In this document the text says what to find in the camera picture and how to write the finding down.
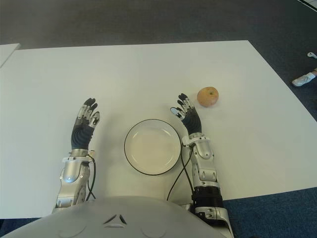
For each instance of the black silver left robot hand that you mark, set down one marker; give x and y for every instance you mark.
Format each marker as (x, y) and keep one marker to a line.
(81, 136)

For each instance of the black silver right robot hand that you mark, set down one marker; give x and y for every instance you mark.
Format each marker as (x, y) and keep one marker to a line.
(194, 122)

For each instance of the red yellow apple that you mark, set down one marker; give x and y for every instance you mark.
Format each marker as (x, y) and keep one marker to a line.
(208, 96)

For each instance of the white plate with black rim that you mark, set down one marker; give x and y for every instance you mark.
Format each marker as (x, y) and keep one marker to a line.
(152, 148)

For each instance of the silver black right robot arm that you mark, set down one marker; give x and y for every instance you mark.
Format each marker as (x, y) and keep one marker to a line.
(205, 153)

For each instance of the grey robot torso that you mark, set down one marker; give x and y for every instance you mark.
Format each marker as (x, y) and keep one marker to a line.
(123, 208)

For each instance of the white side table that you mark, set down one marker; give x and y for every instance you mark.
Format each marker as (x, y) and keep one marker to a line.
(7, 52)

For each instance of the white sneaker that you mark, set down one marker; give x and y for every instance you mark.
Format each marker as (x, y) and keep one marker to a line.
(303, 79)

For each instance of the person lower leg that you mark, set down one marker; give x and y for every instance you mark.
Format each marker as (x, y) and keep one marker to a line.
(315, 72)

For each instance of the small white controller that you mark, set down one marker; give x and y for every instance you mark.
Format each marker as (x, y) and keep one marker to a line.
(311, 55)

